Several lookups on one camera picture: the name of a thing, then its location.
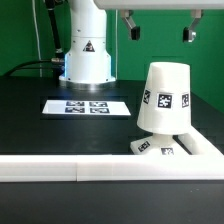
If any white lamp base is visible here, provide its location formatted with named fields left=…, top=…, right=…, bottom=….
left=130, top=134, right=187, bottom=156

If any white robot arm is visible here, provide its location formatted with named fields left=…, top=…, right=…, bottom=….
left=59, top=0, right=224, bottom=90

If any black cable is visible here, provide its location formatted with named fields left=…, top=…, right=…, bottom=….
left=4, top=57, right=66, bottom=76

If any black corrugated hose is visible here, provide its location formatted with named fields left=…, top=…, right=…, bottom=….
left=44, top=0, right=65, bottom=54

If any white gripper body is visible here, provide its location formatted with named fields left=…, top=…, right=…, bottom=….
left=93, top=0, right=224, bottom=10

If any white tag sheet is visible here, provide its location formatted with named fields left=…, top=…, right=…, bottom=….
left=42, top=100, right=131, bottom=116

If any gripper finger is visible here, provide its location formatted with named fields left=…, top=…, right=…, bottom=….
left=182, top=9, right=204, bottom=43
left=120, top=10, right=140, bottom=41

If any white lamp hood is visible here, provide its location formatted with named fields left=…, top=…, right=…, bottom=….
left=137, top=62, right=191, bottom=135

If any white thin cable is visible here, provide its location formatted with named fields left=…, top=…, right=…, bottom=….
left=31, top=0, right=42, bottom=61

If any white L-shaped fence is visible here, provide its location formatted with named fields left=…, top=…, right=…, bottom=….
left=0, top=130, right=224, bottom=182

